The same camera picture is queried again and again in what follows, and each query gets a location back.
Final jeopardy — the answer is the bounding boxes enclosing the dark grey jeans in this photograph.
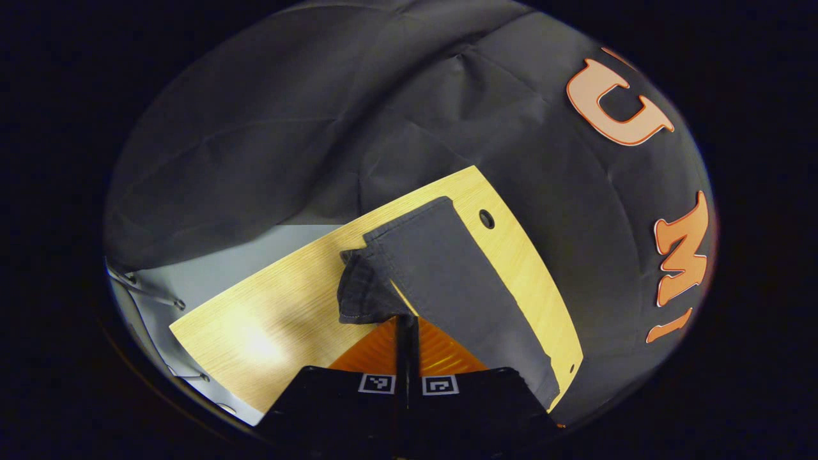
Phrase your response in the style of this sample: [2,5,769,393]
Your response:
[337,196,561,410]

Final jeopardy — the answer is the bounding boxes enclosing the black backdrop cloth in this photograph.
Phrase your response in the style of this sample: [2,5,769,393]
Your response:
[102,0,720,426]

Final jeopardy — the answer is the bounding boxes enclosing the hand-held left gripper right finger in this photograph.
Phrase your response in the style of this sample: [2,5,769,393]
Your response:
[408,314,560,451]

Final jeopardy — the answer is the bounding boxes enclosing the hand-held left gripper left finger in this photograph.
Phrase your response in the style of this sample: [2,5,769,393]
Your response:
[259,313,408,449]

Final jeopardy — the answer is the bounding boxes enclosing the white metal stand leg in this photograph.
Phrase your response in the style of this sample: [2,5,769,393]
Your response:
[167,365,212,384]
[105,267,186,311]

